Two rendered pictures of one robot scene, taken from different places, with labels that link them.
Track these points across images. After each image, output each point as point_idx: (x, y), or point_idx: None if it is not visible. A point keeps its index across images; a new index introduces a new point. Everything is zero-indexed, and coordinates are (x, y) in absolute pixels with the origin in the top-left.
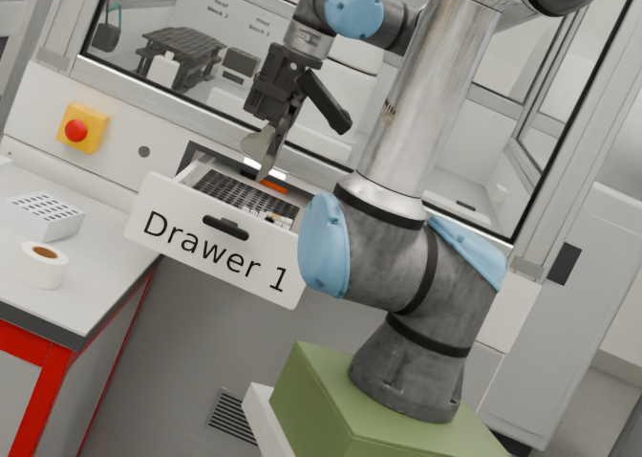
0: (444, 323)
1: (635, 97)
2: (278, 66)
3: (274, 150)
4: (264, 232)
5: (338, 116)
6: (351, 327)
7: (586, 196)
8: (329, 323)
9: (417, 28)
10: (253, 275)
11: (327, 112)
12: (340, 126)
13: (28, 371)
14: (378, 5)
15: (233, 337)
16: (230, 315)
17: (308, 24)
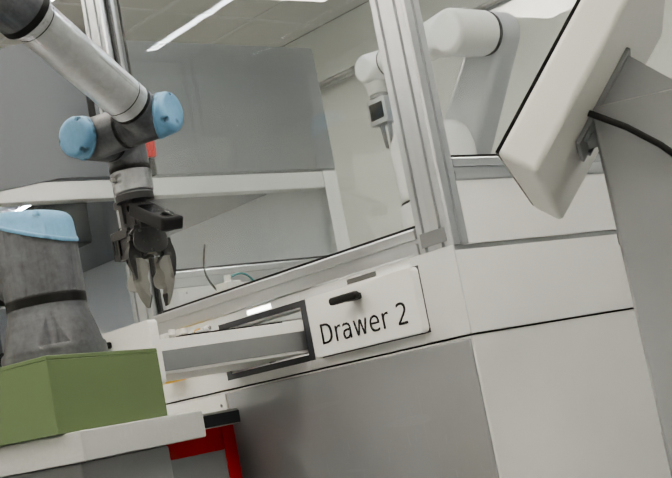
0: (7, 284)
1: (406, 23)
2: (122, 215)
3: (133, 274)
4: (122, 336)
5: (153, 218)
6: (365, 400)
7: (430, 136)
8: (352, 409)
9: None
10: None
11: (149, 221)
12: (158, 224)
13: None
14: (78, 121)
15: (311, 472)
16: (300, 453)
17: (110, 171)
